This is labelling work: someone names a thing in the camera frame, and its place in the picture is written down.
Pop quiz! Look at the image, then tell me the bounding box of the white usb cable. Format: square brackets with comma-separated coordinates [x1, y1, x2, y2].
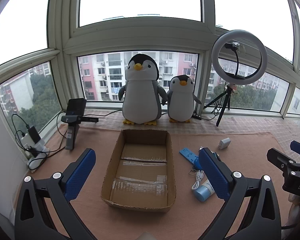
[191, 170, 205, 191]

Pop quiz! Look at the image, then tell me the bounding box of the black ring light cable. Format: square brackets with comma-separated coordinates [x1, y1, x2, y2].
[202, 99, 223, 121]

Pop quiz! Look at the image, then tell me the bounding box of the checkered beige cloth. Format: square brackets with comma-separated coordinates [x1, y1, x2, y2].
[61, 107, 300, 136]

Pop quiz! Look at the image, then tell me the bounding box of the white charger plug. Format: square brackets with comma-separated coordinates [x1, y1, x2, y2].
[217, 137, 231, 150]

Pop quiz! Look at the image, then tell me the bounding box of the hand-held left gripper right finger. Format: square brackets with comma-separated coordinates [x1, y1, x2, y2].
[198, 147, 282, 240]

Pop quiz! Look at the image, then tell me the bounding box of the small penguin plush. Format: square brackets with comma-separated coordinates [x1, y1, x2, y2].
[161, 75, 202, 123]

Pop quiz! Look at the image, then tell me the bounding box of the large penguin plush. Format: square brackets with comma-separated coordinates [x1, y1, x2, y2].
[118, 53, 168, 126]

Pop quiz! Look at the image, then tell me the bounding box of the black device cable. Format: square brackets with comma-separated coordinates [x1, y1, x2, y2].
[44, 110, 125, 156]

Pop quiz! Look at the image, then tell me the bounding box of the black adapter cable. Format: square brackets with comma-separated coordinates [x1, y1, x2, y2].
[11, 114, 31, 140]

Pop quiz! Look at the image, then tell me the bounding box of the blue plastic phone stand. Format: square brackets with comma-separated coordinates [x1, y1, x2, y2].
[179, 148, 199, 166]

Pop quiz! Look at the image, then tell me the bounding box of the white power adapter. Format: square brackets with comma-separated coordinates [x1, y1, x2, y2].
[22, 135, 36, 146]

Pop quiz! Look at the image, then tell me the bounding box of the black power adapter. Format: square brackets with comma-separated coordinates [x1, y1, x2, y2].
[27, 127, 42, 143]

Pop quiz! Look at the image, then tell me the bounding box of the camera on gooseneck mount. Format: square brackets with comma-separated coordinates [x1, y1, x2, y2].
[225, 42, 241, 77]

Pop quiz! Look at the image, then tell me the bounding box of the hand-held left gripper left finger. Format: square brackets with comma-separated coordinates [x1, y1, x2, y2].
[14, 148, 97, 240]

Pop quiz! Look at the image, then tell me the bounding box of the white blue sunscreen tube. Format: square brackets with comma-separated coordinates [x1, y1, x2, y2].
[192, 180, 217, 202]

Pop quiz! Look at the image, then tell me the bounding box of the white window frame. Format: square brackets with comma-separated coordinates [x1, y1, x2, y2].
[0, 0, 300, 120]

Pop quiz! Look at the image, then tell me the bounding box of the white ring light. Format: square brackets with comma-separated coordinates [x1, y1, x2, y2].
[212, 29, 268, 84]

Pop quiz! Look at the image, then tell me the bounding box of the white power strip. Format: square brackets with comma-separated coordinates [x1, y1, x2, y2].
[27, 144, 50, 173]

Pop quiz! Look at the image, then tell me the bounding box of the black tripod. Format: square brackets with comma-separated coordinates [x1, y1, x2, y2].
[204, 82, 238, 127]

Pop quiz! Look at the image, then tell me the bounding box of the cardboard box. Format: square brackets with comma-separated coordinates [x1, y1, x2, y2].
[101, 129, 177, 213]

